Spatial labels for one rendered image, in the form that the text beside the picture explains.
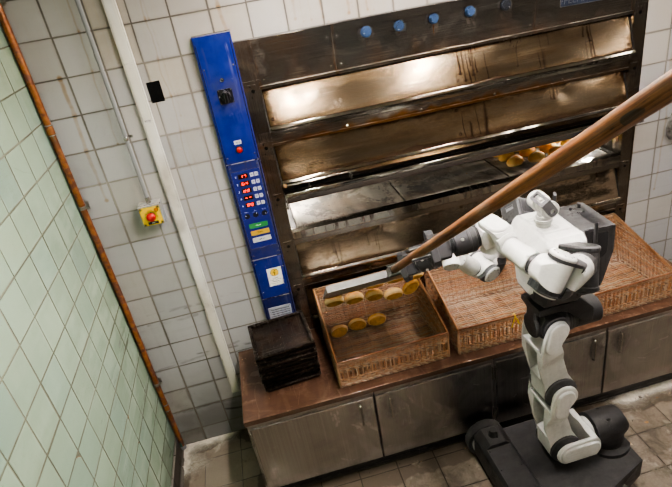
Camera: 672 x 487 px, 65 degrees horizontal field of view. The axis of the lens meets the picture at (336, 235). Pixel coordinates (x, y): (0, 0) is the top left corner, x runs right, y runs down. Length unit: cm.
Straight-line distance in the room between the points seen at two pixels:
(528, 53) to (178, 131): 165
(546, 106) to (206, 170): 168
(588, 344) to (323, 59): 188
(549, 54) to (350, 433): 204
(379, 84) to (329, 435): 166
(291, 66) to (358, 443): 180
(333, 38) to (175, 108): 74
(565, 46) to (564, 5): 18
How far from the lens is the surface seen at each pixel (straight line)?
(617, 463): 288
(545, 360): 226
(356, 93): 249
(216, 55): 236
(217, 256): 268
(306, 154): 252
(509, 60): 274
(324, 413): 260
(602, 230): 202
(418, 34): 255
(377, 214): 270
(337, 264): 275
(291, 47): 242
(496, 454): 280
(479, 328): 263
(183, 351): 298
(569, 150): 82
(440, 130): 266
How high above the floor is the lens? 236
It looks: 28 degrees down
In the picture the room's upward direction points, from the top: 10 degrees counter-clockwise
